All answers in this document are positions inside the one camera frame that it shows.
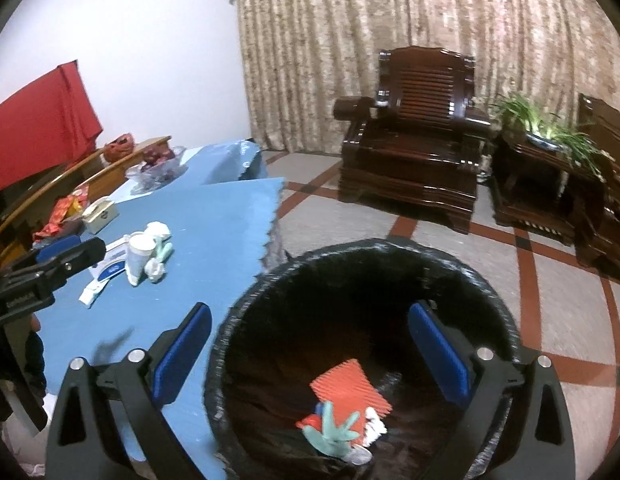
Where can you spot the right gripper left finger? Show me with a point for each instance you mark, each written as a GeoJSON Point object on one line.
{"type": "Point", "coordinates": [84, 441]}

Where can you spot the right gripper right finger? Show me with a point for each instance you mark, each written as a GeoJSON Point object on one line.
{"type": "Point", "coordinates": [515, 422]}

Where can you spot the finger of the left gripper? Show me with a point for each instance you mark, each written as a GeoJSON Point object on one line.
{"type": "Point", "coordinates": [45, 252]}
{"type": "Point", "coordinates": [55, 272]}

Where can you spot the white toothpaste tube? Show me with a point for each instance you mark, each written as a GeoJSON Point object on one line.
{"type": "Point", "coordinates": [91, 292]}

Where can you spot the white blue carton box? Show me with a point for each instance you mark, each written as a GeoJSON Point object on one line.
{"type": "Point", "coordinates": [113, 262]}

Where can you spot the white paper cup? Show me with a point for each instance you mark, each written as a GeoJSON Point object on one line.
{"type": "Point", "coordinates": [140, 248]}

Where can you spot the white paper ball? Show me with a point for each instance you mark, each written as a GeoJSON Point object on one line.
{"type": "Point", "coordinates": [154, 270]}

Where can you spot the white tissue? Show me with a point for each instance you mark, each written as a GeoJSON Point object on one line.
{"type": "Point", "coordinates": [158, 231]}

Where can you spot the orange foam net sleeve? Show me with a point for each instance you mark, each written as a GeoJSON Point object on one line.
{"type": "Point", "coordinates": [347, 386]}

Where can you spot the green rubber glove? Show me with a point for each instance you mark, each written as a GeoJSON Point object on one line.
{"type": "Point", "coordinates": [163, 251]}
{"type": "Point", "coordinates": [332, 440]}

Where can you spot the black lined trash bin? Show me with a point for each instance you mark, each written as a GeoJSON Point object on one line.
{"type": "Point", "coordinates": [340, 303]}

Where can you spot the red snack packets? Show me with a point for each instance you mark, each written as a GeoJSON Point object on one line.
{"type": "Point", "coordinates": [65, 208]}

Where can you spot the cream tissue box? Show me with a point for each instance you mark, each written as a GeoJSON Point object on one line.
{"type": "Point", "coordinates": [99, 214]}

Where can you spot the glass fruit bowl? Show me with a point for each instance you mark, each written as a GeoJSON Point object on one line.
{"type": "Point", "coordinates": [156, 177]}

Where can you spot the red cloth cover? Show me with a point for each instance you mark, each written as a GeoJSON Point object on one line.
{"type": "Point", "coordinates": [48, 123]}

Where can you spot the dark red apples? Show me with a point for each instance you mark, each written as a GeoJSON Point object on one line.
{"type": "Point", "coordinates": [156, 154]}

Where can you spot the light blue tablecloth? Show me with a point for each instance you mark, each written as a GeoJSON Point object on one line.
{"type": "Point", "coordinates": [215, 163]}

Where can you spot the dark wooden armchair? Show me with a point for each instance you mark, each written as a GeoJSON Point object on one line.
{"type": "Point", "coordinates": [419, 140]}
{"type": "Point", "coordinates": [597, 207]}

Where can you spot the dark wooden side table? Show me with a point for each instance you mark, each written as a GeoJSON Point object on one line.
{"type": "Point", "coordinates": [537, 189]}

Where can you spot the green potted plant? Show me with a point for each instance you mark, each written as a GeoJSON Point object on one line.
{"type": "Point", "coordinates": [522, 121]}

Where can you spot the beige patterned curtain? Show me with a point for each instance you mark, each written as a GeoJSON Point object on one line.
{"type": "Point", "coordinates": [300, 56]}

